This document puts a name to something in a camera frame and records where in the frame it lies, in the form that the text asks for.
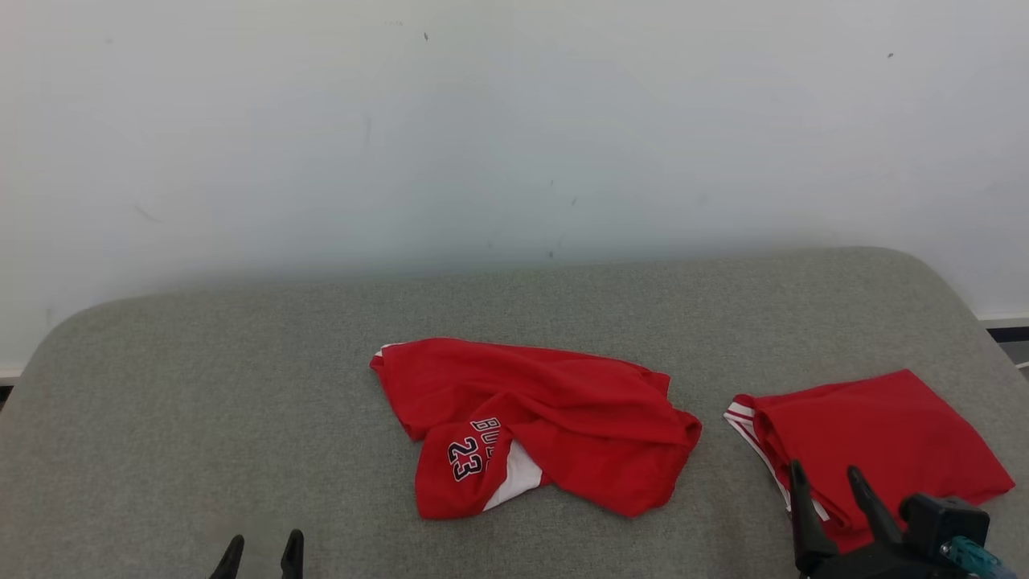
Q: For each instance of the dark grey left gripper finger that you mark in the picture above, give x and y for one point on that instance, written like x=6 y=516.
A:
x=293 y=559
x=230 y=559

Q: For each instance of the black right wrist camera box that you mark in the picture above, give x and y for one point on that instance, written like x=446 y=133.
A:
x=944 y=523

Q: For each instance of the red basketball shorts white trim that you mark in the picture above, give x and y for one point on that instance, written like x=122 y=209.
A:
x=579 y=418

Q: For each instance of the red jersey white sleeves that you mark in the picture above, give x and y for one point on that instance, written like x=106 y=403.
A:
x=884 y=426

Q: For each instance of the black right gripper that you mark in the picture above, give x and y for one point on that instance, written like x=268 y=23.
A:
x=876 y=565

